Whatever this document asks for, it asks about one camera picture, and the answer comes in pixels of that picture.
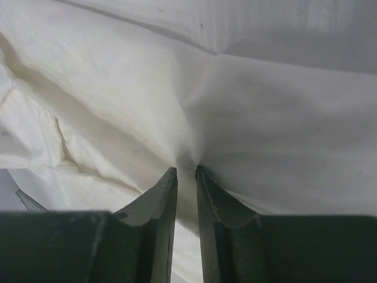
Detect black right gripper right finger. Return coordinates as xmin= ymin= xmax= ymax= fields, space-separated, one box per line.
xmin=196 ymin=167 xmax=376 ymax=282

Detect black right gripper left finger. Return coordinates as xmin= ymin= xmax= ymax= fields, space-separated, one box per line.
xmin=1 ymin=167 xmax=178 ymax=282

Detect cream white t shirt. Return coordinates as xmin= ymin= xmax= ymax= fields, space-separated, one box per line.
xmin=1 ymin=1 xmax=376 ymax=282

